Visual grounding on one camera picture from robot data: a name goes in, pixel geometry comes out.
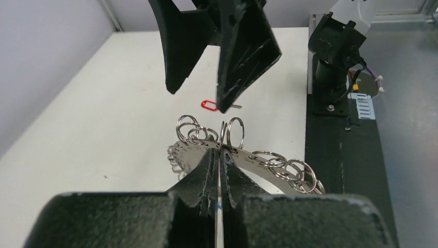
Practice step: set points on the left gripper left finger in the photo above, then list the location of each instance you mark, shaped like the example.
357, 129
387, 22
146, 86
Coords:
183, 216

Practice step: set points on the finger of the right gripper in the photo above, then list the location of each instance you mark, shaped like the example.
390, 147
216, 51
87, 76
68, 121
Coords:
248, 47
184, 37

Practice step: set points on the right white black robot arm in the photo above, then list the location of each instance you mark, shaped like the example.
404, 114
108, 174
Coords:
337, 38

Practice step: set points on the key with red tag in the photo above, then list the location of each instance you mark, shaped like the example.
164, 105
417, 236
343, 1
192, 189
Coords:
211, 105

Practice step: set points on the metal disc keyring holder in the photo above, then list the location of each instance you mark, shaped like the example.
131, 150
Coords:
290, 176

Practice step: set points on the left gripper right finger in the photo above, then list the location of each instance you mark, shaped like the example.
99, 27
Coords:
254, 218

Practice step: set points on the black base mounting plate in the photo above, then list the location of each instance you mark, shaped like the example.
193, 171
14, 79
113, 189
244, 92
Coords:
346, 154

